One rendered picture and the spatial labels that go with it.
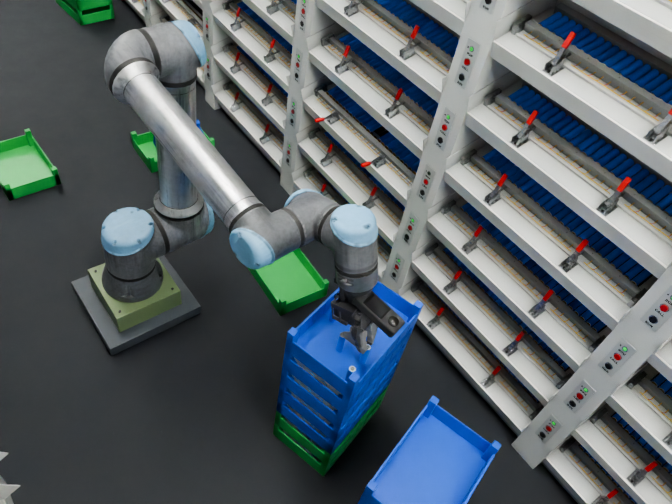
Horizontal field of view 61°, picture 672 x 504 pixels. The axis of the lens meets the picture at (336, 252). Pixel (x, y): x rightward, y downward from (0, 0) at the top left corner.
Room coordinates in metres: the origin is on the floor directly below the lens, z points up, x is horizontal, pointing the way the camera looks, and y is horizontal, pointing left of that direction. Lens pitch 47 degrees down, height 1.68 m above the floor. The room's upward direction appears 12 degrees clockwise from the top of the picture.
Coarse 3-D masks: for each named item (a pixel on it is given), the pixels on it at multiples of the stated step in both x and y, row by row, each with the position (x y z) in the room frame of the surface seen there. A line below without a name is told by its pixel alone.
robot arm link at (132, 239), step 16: (128, 208) 1.16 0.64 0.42; (112, 224) 1.09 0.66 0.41; (128, 224) 1.10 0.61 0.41; (144, 224) 1.11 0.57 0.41; (160, 224) 1.15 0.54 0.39; (112, 240) 1.04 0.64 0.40; (128, 240) 1.05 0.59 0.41; (144, 240) 1.06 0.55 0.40; (160, 240) 1.11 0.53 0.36; (112, 256) 1.03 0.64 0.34; (128, 256) 1.03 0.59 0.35; (144, 256) 1.06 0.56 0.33; (160, 256) 1.11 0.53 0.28; (112, 272) 1.03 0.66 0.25; (128, 272) 1.03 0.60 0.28; (144, 272) 1.06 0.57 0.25
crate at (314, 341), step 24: (384, 288) 0.97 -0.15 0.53; (312, 312) 0.84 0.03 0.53; (408, 312) 0.93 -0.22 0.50; (288, 336) 0.75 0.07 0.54; (312, 336) 0.80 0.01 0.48; (336, 336) 0.82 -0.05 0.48; (384, 336) 0.85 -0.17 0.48; (312, 360) 0.71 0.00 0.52; (336, 360) 0.75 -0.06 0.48; (336, 384) 0.68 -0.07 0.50; (360, 384) 0.69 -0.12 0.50
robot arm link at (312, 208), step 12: (300, 192) 0.90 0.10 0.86; (312, 192) 0.90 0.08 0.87; (288, 204) 0.88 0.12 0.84; (300, 204) 0.85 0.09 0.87; (312, 204) 0.86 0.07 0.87; (324, 204) 0.86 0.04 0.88; (336, 204) 0.86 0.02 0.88; (300, 216) 0.82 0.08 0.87; (312, 216) 0.83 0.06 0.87; (324, 216) 0.83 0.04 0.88; (312, 228) 0.81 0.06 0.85; (312, 240) 0.82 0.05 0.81
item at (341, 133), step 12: (312, 84) 1.83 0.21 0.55; (324, 84) 1.86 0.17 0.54; (312, 96) 1.83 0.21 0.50; (312, 108) 1.77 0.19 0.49; (324, 108) 1.77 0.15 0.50; (324, 120) 1.71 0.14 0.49; (336, 132) 1.66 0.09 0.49; (348, 132) 1.66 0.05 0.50; (372, 132) 1.66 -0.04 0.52; (348, 144) 1.61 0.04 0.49; (360, 144) 1.61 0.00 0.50; (360, 156) 1.56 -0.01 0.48; (372, 156) 1.56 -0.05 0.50; (372, 168) 1.51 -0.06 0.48; (384, 168) 1.51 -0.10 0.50; (384, 180) 1.47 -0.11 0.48; (396, 180) 1.46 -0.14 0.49; (396, 192) 1.42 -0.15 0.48; (408, 192) 1.37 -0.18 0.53
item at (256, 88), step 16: (224, 48) 2.32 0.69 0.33; (240, 48) 2.33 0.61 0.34; (224, 64) 2.25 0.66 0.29; (240, 64) 2.23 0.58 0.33; (256, 64) 2.23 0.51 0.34; (240, 80) 2.15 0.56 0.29; (256, 80) 2.16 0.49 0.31; (272, 80) 2.14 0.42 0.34; (256, 96) 2.06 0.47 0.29; (272, 96) 2.04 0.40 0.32; (272, 112) 1.97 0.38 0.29
